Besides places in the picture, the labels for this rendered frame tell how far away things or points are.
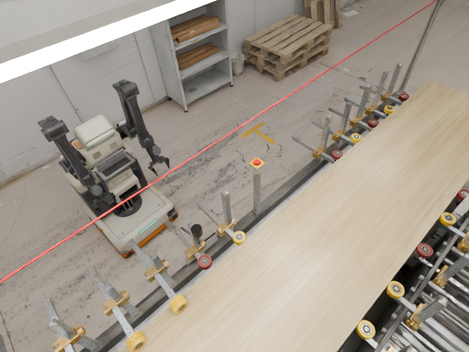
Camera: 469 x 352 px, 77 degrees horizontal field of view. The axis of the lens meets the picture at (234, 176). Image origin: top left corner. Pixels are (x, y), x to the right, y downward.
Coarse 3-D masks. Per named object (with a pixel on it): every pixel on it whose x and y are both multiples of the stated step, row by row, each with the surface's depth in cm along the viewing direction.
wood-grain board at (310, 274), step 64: (384, 128) 235; (448, 128) 231; (320, 192) 197; (384, 192) 194; (448, 192) 191; (256, 256) 170; (320, 256) 168; (384, 256) 166; (192, 320) 149; (256, 320) 148; (320, 320) 146
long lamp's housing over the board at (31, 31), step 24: (0, 0) 36; (24, 0) 36; (48, 0) 37; (72, 0) 39; (96, 0) 40; (120, 0) 42; (144, 0) 44; (168, 0) 46; (0, 24) 35; (24, 24) 36; (48, 24) 38; (72, 24) 39; (96, 24) 41; (0, 48) 35; (24, 48) 37
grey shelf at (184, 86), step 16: (224, 0) 361; (176, 16) 371; (192, 16) 386; (224, 16) 377; (160, 32) 342; (208, 32) 368; (224, 32) 394; (160, 48) 364; (176, 48) 346; (192, 48) 413; (224, 48) 413; (160, 64) 389; (176, 64) 358; (208, 64) 392; (224, 64) 434; (176, 80) 379; (192, 80) 439; (208, 80) 436; (224, 80) 434; (176, 96) 406; (192, 96) 412
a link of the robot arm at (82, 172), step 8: (64, 128) 148; (48, 136) 144; (56, 136) 147; (64, 136) 149; (64, 144) 151; (64, 152) 154; (72, 152) 157; (72, 160) 160; (80, 168) 166; (80, 176) 169; (88, 176) 173
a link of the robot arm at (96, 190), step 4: (92, 172) 176; (80, 180) 172; (92, 180) 176; (84, 184) 175; (88, 184) 173; (92, 184) 171; (96, 184) 170; (92, 188) 169; (96, 188) 171; (100, 188) 172; (92, 192) 170; (96, 192) 171; (100, 192) 173
